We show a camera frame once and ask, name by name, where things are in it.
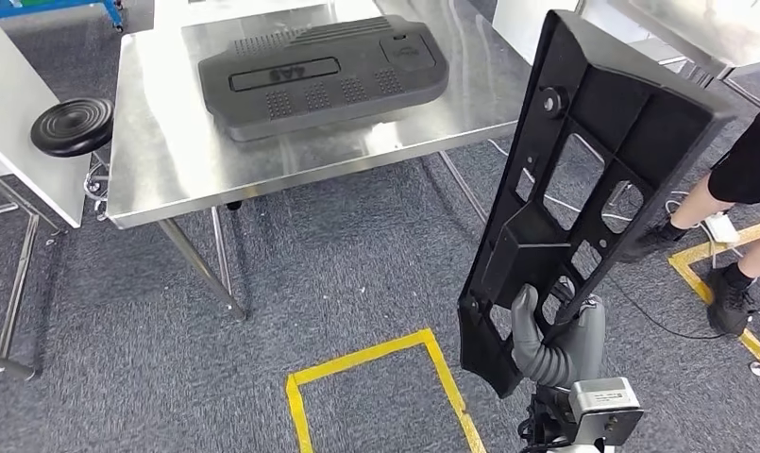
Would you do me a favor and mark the blue metal cart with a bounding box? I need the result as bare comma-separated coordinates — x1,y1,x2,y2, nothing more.
0,0,126,32

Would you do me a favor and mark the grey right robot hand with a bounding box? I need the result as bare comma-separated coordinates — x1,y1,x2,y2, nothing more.
511,284,607,388

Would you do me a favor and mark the white desk steel frame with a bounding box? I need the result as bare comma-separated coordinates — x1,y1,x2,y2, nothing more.
0,6,93,381

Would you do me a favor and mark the black plastic frame part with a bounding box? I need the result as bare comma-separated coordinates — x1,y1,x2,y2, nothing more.
457,8,737,399

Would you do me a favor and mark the white power strip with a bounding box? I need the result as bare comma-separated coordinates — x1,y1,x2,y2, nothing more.
704,212,741,245

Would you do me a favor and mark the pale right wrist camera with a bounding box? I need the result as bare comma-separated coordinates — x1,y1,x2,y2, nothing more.
567,377,645,446

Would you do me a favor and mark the white desk panel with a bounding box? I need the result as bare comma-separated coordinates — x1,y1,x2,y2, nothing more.
492,0,687,67

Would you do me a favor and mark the yellow floor tape square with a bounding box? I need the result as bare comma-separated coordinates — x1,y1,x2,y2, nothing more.
667,218,760,384
285,327,487,453

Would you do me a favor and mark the stainless steel workbench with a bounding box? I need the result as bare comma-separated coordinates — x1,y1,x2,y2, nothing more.
104,0,534,321

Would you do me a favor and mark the steel table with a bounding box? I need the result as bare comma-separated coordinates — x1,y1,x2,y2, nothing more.
607,0,760,110

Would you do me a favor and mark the dark grey plastic panel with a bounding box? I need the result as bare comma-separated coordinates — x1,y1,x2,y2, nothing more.
197,15,450,143

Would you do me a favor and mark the black floor cable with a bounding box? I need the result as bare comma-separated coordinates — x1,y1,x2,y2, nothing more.
604,275,760,343

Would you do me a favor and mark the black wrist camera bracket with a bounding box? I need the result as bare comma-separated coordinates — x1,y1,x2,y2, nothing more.
517,387,575,453

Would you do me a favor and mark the person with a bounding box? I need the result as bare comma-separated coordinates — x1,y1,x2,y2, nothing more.
619,93,760,339

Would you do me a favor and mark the white table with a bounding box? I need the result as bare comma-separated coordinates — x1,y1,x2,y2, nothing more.
153,0,384,32

